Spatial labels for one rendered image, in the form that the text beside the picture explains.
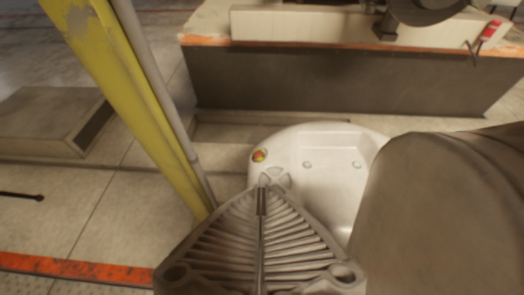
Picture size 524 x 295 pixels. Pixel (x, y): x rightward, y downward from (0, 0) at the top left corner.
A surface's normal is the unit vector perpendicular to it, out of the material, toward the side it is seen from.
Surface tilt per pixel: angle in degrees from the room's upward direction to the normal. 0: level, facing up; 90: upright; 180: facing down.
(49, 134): 0
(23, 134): 0
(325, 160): 2
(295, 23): 90
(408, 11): 90
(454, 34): 90
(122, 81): 90
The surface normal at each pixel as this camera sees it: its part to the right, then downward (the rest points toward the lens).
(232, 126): 0.00, -0.66
